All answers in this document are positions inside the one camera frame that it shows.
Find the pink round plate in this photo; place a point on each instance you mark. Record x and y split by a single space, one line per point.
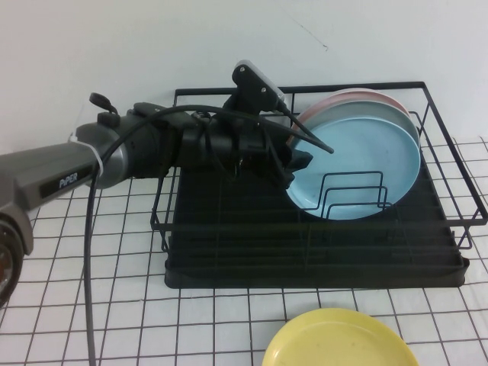
343 97

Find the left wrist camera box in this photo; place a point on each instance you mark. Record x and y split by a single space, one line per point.
253 85

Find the grey round plate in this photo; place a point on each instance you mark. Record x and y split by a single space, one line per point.
366 112

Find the white checked tablecloth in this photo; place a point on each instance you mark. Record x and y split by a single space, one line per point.
152 324

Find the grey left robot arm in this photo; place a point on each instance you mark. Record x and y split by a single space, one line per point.
45 167

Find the black plastic drip tray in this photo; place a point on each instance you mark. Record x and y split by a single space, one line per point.
267 280

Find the white zip tie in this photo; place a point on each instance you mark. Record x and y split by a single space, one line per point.
97 160

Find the light blue round plate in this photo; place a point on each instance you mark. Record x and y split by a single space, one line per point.
362 167

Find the yellow round plate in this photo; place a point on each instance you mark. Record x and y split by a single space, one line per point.
335 343

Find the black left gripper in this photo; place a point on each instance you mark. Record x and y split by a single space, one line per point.
228 148

